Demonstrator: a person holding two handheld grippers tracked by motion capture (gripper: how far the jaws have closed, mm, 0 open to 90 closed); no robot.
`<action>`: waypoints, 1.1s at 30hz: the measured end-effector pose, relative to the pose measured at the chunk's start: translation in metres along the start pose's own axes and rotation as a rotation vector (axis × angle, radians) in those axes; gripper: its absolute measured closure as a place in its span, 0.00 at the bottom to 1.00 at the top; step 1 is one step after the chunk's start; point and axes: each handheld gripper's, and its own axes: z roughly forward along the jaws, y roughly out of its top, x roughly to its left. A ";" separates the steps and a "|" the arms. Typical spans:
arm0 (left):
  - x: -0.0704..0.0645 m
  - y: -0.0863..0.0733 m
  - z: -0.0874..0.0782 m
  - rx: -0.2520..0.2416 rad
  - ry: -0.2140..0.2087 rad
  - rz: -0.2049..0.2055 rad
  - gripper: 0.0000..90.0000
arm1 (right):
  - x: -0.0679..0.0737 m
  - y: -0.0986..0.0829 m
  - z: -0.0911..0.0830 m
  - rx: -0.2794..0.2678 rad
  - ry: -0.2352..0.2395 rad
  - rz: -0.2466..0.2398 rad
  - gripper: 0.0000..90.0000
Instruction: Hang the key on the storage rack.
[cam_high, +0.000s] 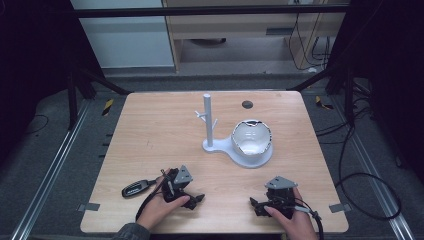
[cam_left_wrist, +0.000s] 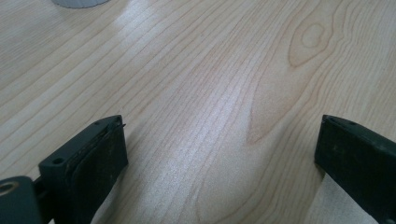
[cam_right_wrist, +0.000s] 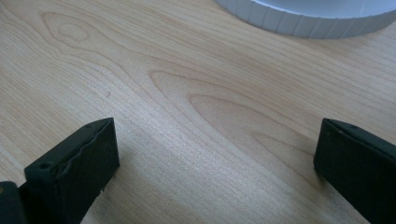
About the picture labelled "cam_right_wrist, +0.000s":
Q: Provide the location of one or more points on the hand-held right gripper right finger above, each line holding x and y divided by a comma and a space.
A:
358, 165

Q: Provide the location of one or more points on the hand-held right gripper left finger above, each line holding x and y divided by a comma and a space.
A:
74, 174

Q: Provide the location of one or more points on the white ribbed round container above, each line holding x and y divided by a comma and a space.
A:
311, 21

